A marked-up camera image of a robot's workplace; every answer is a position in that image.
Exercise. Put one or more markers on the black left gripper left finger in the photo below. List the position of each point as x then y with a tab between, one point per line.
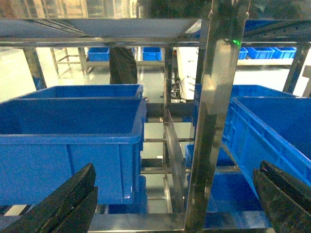
68	209

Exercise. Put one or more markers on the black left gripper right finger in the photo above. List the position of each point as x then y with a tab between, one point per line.
285	199

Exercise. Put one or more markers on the lower shelf blue bin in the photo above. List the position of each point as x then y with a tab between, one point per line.
233	204

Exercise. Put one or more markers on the stainless steel shelf rack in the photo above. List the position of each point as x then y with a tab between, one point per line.
217	24

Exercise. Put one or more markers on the near left blue bin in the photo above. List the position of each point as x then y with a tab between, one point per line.
43	142

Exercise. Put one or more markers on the near right blue bin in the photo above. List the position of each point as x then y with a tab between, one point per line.
273	129

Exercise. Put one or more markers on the far right blue bin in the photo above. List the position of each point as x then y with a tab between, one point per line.
237	91

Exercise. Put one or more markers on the far left blue bin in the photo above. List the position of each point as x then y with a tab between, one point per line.
87	91

